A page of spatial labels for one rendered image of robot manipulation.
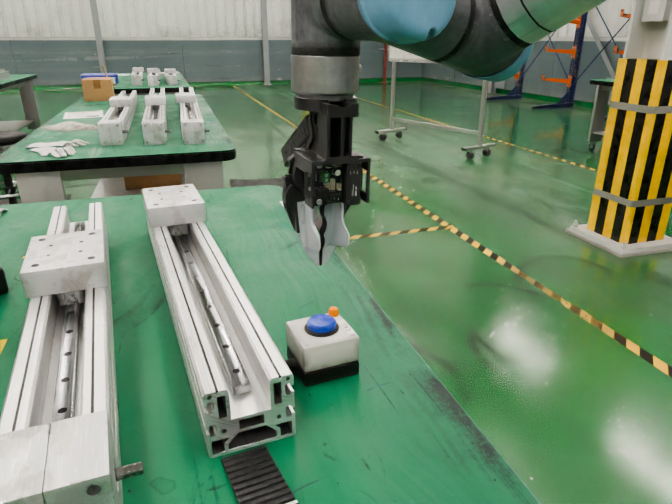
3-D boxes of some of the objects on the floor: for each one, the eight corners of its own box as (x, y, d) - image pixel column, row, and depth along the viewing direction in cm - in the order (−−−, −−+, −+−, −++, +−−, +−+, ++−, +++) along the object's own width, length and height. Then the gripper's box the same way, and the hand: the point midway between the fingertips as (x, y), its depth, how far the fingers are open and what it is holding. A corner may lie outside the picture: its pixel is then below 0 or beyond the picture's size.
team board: (373, 140, 676) (378, -33, 603) (402, 136, 704) (410, -29, 631) (466, 160, 565) (486, -48, 492) (496, 155, 592) (518, -44, 520)
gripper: (302, 102, 54) (303, 291, 62) (381, 100, 57) (373, 279, 65) (277, 93, 61) (281, 263, 69) (349, 92, 64) (345, 254, 72)
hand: (317, 253), depth 69 cm, fingers closed
